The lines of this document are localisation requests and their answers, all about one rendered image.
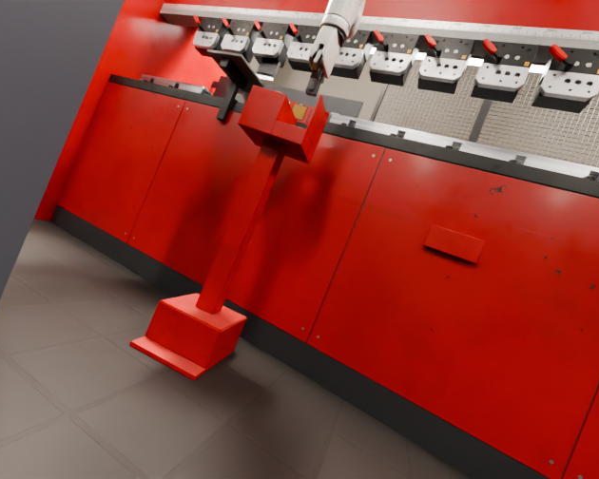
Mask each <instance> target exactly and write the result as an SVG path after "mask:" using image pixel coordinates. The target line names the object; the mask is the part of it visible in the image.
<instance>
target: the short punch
mask: <svg viewBox="0 0 599 479"><path fill-rule="evenodd" d="M279 68H280V61H275V60H268V59H261V63H260V66H259V68H258V70H257V75H258V77H259V78H260V79H264V80H270V81H273V79H274V78H276V75H277V73H278V70H279Z"/></svg>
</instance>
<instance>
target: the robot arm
mask: <svg viewBox="0 0 599 479"><path fill-rule="evenodd" d="M364 5H365V0H329V3H328V5H327V8H326V11H325V13H324V15H323V18H322V21H321V24H320V26H319V34H318V36H317V38H316V40H315V43H314V45H313V46H312V49H311V51H310V54H309V63H310V66H311V69H312V72H311V76H310V78H312V79H310V80H309V82H308V85H307V88H306V90H305V92H306V94H307V95H310V96H314V97H316V96H317V94H318V91H319V87H320V85H321V84H323V82H324V78H326V79H328V78H329V76H330V74H331V72H332V69H333V66H334V63H335V61H336V58H337V55H338V49H339V46H341V45H342V44H343V43H344V42H345V41H346V40H348V39H350V38H352V37H353V36H354V35H355V34H356V32H357V29H358V27H359V24H360V20H361V16H362V13H363V9H364Z"/></svg>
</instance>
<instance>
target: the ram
mask: <svg viewBox="0 0 599 479"><path fill-rule="evenodd" d="M164 2H165V3H167V4H182V5H197V6H211V7H226V8H241V9H255V10H283V11H298V12H313V13H325V11H326V8H327V5H328V3H329V0H164ZM160 14H161V15H162V17H163V18H164V19H165V20H166V21H167V22H168V23H169V24H170V25H180V26H190V27H197V25H198V24H197V23H196V22H195V19H194V16H193V15H194V14H195V15H196V16H197V17H198V18H199V20H200V22H201V21H202V19H203V17H215V18H223V17H224V18H225V19H226V21H227V22H228V24H229V25H230V23H231V20H232V19H238V20H249V21H254V20H257V21H258V22H259V24H260V26H261V27H262V24H263V22H272V23H283V24H290V23H293V25H294V26H295V28H296V29H298V27H299V25H305V26H317V27H319V26H320V24H321V21H322V20H313V19H300V18H287V17H275V16H262V15H249V14H237V13H224V12H211V11H198V10H174V9H161V11H160ZM362 16H371V17H386V18H400V19H415V20H430V21H444V22H458V23H474V24H488V25H502V26H517V27H532V28H546V29H575V30H589V31H599V0H365V5H364V9H363V13H362ZM358 29H361V30H370V31H371V32H372V39H373V45H374V46H377V44H378V40H377V38H376V37H375V35H374V31H375V29H377V30H378V31H379V32H380V34H381V35H382V32H383V31H384V32H395V33H407V34H418V35H420V36H419V50H428V48H429V45H428V44H427V43H426V42H425V35H426V34H427V33H428V34H430V35H431V36H432V38H433V37H434V36H440V37H452V38H463V39H474V40H475V42H474V46H473V52H472V55H473V56H482V57H485V54H486V52H487V50H485V49H484V47H483V45H482V43H483V41H484V39H489V40H490V41H497V42H508V43H519V44H531V45H539V48H538V50H537V52H536V55H535V57H534V60H533V61H534V62H537V63H547V62H548V61H549V59H550V58H551V53H550V51H549V49H550V48H551V45H554V44H556V45H557V46H558V47H565V48H586V49H598V50H599V41H591V40H579V39H566V38H553V37H541V36H528V35H515V34H503V33H489V32H477V31H465V30H451V29H427V28H414V27H402V26H389V25H376V24H363V23H360V24H359V27H358Z"/></svg>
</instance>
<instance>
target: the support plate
mask: <svg viewBox="0 0 599 479"><path fill-rule="evenodd" d="M207 53H208V54H209V55H210V56H211V57H212V58H213V60H214V61H215V62H216V63H217V64H218V65H220V62H221V60H222V57H224V58H230V59H231V61H232V62H233V63H234V64H235V66H236V67H237V68H238V70H239V71H240V72H241V73H242V75H243V76H244V77H245V79H246V80H247V81H248V83H247V85H246V88H245V89H241V88H239V90H240V91H243V92H248V93H250V91H251V89H252V86H253V85H254V86H260V87H263V88H266V87H265V86H264V84H263V83H262V81H261V80H260V78H259V77H258V75H257V74H256V73H255V71H254V70H253V68H252V67H251V66H250V65H249V64H248V63H247V61H246V60H245V58H244V57H243V56H242V54H239V53H232V52H225V51H217V50H211V49H208V50H207ZM266 89H267V88H266Z"/></svg>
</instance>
